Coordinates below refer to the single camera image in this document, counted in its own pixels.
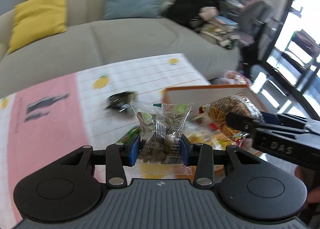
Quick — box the green sausage stick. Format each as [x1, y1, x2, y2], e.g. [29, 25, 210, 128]
[117, 125, 141, 144]

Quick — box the orange patterned snack bag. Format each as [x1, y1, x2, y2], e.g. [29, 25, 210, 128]
[199, 93, 264, 149]

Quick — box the clear green candy bag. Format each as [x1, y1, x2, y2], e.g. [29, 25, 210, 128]
[130, 100, 193, 165]

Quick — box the black snack packet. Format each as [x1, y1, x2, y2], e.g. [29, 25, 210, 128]
[104, 91, 137, 116]

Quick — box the orange storage box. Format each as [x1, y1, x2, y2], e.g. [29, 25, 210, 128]
[162, 85, 267, 155]

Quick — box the red snack bag on floor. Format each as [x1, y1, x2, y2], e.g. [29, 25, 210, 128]
[220, 71, 249, 86]

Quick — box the pink checked tablecloth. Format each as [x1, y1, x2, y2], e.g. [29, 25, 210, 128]
[1, 54, 210, 228]

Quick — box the grey office chair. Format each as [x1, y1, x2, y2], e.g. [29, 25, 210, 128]
[235, 0, 274, 45]

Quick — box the beige sofa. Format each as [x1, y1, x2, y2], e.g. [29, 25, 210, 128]
[1, 0, 239, 97]

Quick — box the black backpack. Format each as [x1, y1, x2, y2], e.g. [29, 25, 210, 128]
[165, 0, 220, 31]

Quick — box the yellow cushion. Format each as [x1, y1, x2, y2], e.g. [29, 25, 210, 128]
[8, 0, 67, 54]

